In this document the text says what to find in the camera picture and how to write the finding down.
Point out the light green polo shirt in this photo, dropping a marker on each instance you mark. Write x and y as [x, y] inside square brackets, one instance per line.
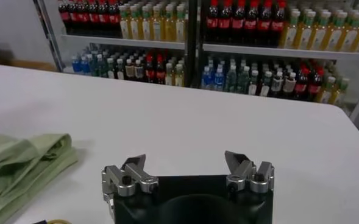
[20, 164]

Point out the glass door beverage cabinet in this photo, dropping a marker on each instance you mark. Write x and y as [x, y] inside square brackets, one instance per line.
[121, 42]

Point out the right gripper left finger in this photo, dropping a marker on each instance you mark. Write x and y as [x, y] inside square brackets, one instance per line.
[127, 178]

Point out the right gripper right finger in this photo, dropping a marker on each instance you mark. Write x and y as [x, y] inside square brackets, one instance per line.
[246, 175]

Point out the metal shelf with bottled drinks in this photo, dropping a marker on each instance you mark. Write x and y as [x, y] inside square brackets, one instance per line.
[273, 51]

